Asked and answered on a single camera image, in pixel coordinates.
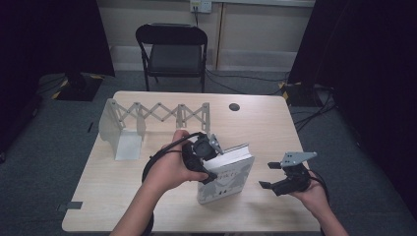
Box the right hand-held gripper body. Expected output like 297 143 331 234
272 150 319 198

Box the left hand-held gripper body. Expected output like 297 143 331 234
182 132 225 174

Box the white book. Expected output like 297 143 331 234
196 143 256 206

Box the white expandable bookend rack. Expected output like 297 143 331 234
98 97 211 162

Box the person's right hand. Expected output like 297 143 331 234
289 165 329 218

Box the person's left hand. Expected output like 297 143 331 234
145 129 209 195

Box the black stand base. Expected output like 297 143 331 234
278 81 330 108
52 72 104 102

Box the black folding chair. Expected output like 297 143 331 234
135 23 209 93

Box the dark curtain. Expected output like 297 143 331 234
0 0 116 155
287 0 417 210

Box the grey floor tape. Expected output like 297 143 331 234
57 201 84 212

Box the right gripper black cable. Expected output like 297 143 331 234
308 169 331 206

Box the bundle of black floor cables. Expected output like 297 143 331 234
291 86 340 134

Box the black floor cable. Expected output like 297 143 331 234
205 67 290 96

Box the white wall socket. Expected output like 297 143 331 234
190 0 213 15

